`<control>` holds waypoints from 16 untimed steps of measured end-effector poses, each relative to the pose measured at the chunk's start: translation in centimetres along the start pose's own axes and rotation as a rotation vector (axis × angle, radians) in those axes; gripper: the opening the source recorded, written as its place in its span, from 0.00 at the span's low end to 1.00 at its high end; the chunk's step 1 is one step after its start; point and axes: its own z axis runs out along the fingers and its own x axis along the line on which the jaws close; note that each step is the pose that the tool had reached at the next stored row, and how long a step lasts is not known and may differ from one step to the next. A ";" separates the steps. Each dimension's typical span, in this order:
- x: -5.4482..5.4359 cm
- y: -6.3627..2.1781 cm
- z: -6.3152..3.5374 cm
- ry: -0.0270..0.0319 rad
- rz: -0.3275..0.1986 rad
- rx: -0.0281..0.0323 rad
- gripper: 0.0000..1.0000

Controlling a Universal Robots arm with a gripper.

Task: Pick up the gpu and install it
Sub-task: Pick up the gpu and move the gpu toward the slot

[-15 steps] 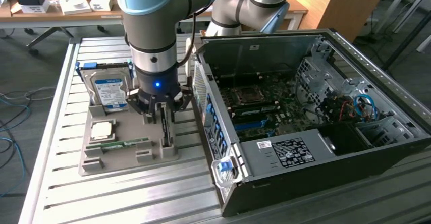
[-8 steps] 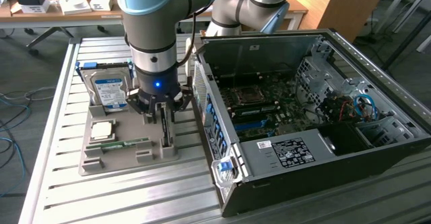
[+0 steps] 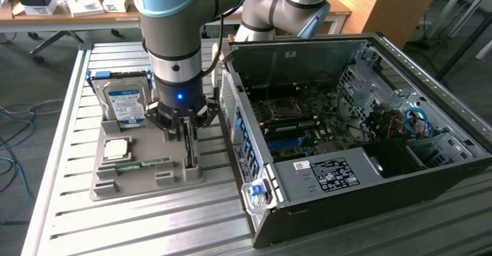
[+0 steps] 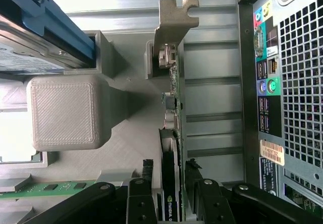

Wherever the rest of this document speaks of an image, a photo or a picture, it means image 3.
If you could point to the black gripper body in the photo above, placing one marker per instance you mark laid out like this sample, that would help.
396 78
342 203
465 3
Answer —
180 91

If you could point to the Nvidia graphics card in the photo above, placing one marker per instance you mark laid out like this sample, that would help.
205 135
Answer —
189 149

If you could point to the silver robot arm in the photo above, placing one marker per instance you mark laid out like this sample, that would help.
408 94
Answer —
172 22

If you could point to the hard disk with blue carrier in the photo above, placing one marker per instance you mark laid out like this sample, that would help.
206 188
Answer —
122 103

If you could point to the grey parts rack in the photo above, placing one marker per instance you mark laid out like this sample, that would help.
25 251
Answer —
149 152

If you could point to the silver CPU chip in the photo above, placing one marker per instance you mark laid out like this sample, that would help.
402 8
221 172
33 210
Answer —
116 148

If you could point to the green RAM stick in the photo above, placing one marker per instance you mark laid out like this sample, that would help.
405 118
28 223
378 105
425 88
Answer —
134 164

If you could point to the CPU socket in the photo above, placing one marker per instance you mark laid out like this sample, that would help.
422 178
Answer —
284 109

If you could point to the blue expansion slot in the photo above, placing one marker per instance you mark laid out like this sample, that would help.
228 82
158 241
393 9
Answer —
285 145

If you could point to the blue plastic case latch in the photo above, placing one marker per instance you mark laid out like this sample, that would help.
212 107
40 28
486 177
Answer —
256 189

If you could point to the small white case sticker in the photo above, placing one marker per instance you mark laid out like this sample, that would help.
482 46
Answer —
290 54

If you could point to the grey power supply unit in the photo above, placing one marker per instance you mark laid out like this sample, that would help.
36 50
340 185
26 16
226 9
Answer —
292 181

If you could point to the green motherboard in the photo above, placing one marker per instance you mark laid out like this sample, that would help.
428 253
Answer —
333 114

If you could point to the small white labelled box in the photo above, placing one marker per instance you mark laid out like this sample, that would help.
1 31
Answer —
114 4

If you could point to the white box with round disc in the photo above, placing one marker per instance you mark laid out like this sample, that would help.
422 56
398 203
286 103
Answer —
85 6

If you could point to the grey metal drive cage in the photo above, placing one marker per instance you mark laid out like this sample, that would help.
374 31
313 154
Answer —
358 94

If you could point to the white box with black insert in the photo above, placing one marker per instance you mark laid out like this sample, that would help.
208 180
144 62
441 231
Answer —
36 8

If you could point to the open black PC case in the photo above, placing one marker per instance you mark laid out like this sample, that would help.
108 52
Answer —
345 215

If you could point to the wooden cabinet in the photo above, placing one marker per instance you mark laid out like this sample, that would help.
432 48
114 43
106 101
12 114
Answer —
392 8

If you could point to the grey metal disk bay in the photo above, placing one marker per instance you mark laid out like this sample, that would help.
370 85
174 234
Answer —
441 149

